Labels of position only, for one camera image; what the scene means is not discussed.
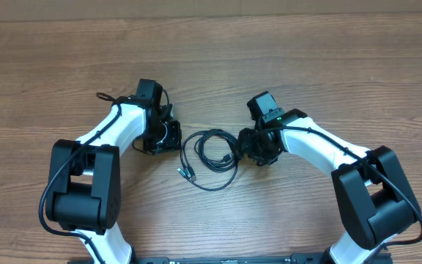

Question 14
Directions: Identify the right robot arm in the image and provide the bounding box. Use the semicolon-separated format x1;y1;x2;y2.
236;92;422;263

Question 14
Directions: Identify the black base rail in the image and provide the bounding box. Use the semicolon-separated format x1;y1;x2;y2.
67;252;393;264

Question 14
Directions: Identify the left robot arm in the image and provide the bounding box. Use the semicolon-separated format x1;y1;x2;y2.
38;78;182;263

